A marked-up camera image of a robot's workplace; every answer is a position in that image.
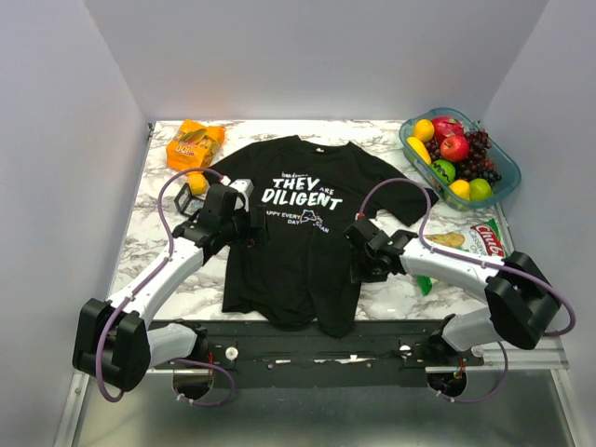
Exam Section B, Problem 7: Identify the red apple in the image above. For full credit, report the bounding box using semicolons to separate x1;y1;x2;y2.
440;135;470;162

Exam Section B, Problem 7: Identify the small yellow lemon front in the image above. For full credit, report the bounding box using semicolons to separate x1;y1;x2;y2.
449;179;470;200

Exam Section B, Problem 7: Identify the dark purple grape bunch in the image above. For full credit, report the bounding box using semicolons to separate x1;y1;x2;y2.
425;130;502;185

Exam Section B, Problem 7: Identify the green chips bag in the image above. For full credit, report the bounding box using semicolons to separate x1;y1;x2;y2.
416;218;513;297

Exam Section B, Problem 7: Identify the red dragon fruit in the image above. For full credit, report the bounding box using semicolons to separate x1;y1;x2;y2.
431;116;465;142

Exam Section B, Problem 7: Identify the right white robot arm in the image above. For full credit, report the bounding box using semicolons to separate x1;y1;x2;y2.
344;218;561;365

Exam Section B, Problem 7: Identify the teal plastic fruit basket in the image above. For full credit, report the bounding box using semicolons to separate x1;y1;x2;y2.
399;107;522;210

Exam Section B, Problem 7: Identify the yellow lemon in basket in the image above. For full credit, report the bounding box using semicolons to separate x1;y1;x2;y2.
413;118;435;142

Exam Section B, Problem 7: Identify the black printed t-shirt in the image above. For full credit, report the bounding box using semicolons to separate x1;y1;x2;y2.
212;136;438;338

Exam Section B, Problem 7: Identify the lime green fruit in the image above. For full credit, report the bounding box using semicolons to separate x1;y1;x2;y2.
469;178;493;201

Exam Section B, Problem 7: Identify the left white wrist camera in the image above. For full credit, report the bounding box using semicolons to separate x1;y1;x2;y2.
229;179;254;211

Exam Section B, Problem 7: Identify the orange snack bag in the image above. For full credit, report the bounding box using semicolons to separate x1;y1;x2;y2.
166;119;226;171

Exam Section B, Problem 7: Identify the yellow banana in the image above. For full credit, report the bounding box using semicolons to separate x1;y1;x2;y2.
407;136;432;165

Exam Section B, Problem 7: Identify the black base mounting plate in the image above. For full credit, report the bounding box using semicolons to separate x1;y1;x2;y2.
186;319;484;395

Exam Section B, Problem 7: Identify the loose yellow lemon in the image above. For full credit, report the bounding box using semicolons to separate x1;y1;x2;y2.
187;173;209;196

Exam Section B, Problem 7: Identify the black brooch display box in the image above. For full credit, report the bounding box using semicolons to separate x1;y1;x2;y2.
174;183;204;218

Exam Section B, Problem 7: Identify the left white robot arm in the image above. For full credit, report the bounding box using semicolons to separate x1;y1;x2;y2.
73;179;267;402

